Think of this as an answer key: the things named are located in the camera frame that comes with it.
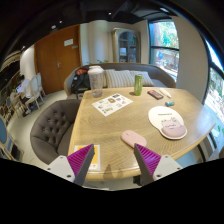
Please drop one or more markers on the glass-door cabinet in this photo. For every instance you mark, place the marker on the glass-door cabinet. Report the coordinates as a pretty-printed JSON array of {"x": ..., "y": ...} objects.
[{"x": 126, "y": 46}]

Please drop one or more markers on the black and red box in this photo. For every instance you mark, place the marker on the black and red box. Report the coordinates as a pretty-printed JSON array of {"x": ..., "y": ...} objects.
[{"x": 155, "y": 94}]

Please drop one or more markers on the brown wooden door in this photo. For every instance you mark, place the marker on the brown wooden door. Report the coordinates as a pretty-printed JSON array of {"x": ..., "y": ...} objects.
[{"x": 55, "y": 66}]

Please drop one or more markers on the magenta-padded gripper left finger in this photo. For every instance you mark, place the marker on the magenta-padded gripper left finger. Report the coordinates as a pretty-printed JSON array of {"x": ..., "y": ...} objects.
[{"x": 78, "y": 160}]

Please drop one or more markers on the person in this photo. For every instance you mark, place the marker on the person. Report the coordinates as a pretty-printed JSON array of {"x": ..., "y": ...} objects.
[{"x": 22, "y": 88}]

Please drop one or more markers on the clear shaker bottle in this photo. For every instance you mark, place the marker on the clear shaker bottle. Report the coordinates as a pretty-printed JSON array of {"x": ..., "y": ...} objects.
[{"x": 96, "y": 80}]

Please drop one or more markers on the white sticker sheet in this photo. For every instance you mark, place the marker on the white sticker sheet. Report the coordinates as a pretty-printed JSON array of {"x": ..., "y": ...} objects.
[{"x": 112, "y": 104}]

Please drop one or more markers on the group of white chairs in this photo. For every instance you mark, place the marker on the group of white chairs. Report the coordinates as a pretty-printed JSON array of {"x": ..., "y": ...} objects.
[{"x": 35, "y": 88}]

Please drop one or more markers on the white door sign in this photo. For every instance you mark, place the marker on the white door sign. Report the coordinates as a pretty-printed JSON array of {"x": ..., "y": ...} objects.
[{"x": 68, "y": 42}]

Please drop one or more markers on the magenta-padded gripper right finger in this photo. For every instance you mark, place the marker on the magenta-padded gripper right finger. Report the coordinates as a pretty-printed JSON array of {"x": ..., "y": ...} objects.
[{"x": 149, "y": 160}]

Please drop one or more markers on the striped pillow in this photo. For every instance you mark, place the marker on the striped pillow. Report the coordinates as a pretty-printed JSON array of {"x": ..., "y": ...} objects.
[
  {"x": 147, "y": 78},
  {"x": 120, "y": 78},
  {"x": 104, "y": 80}
]

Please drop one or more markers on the white tube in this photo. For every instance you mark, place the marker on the white tube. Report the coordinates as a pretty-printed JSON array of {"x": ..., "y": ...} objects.
[{"x": 165, "y": 92}]

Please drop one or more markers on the grey tufted chair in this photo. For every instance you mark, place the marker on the grey tufted chair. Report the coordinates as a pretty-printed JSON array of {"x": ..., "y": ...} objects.
[{"x": 53, "y": 128}]

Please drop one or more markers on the black backpack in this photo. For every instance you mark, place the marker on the black backpack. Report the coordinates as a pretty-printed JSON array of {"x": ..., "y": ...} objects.
[{"x": 80, "y": 81}]

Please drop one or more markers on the green drink can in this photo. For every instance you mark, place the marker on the green drink can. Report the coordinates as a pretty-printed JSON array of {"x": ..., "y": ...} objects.
[{"x": 138, "y": 85}]

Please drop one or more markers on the grey sofa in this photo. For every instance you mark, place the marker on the grey sofa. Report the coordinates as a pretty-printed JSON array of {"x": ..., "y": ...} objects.
[{"x": 161, "y": 78}]

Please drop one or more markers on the black-framed window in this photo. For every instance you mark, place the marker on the black-framed window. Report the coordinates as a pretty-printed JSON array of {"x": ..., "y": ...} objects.
[
  {"x": 164, "y": 46},
  {"x": 215, "y": 86}
]

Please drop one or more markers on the small teal pack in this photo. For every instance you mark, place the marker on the small teal pack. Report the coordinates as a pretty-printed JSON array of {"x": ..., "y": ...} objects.
[{"x": 169, "y": 103}]

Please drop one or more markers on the white mouse pad pink rest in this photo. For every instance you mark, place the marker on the white mouse pad pink rest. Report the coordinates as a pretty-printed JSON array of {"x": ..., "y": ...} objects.
[{"x": 163, "y": 117}]

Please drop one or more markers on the pink computer mouse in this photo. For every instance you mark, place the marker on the pink computer mouse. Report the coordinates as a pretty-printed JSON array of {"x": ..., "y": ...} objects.
[{"x": 132, "y": 137}]

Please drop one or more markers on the yellow card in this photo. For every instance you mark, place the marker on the yellow card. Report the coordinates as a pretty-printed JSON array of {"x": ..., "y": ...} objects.
[{"x": 96, "y": 156}]

